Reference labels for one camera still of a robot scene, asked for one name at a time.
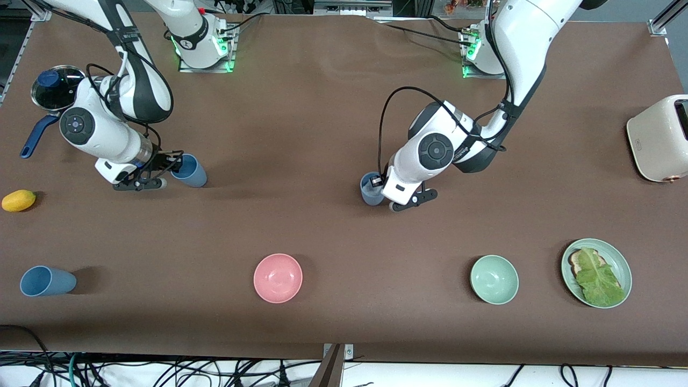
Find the brown table cover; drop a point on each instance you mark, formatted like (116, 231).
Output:
(344, 140)

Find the silver metal bracket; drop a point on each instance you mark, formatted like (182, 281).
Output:
(349, 352)

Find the pale green plate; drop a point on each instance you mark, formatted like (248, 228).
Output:
(618, 263)

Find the cream toaster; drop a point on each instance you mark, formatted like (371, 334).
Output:
(658, 140)

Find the blue saucepan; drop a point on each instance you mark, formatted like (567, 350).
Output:
(33, 140)

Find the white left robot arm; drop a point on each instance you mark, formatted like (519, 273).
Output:
(527, 37)

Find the glass lid with blue knob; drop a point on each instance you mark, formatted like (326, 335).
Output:
(59, 92)

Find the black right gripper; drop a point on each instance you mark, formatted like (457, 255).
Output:
(159, 160)

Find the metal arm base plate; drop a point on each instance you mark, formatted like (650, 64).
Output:
(468, 72)
(185, 67)

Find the green lettuce leaf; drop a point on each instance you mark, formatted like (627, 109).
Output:
(599, 279)

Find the pale green bowl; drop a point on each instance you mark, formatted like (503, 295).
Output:
(494, 279)

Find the dark metal bar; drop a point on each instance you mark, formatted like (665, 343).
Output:
(329, 371)

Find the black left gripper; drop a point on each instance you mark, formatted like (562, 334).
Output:
(378, 181)

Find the yellow lemon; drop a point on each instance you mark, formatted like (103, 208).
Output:
(19, 200)

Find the grey metal box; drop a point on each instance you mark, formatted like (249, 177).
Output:
(352, 7)

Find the plain blue cup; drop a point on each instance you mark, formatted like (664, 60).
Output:
(47, 281)
(193, 173)

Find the blue cup with paper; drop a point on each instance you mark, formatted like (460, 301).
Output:
(371, 196)

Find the pink bowl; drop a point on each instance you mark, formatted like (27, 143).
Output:
(278, 278)

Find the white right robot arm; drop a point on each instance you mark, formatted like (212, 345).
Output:
(102, 134)

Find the toasted bread slice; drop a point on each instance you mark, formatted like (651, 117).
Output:
(575, 262)

